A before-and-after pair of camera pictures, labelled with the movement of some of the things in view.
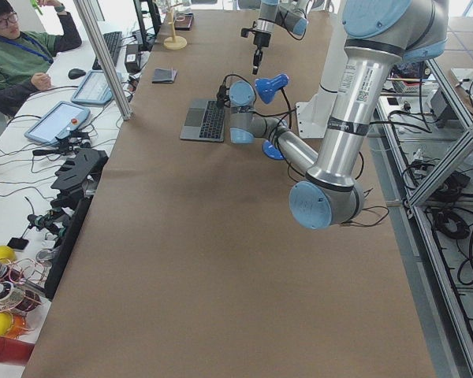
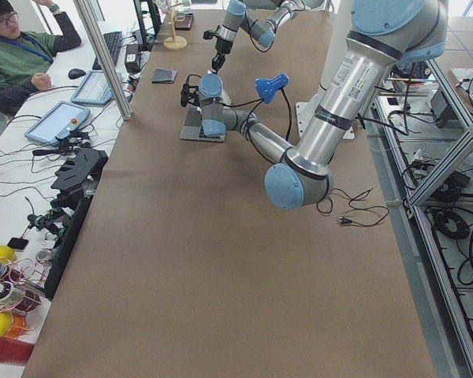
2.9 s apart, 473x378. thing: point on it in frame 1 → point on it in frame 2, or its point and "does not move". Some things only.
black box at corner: [183, 20] does not move
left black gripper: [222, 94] → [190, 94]
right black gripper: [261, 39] → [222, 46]
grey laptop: [204, 121] does not move
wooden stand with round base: [174, 42] does not move
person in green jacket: [17, 62] does not move
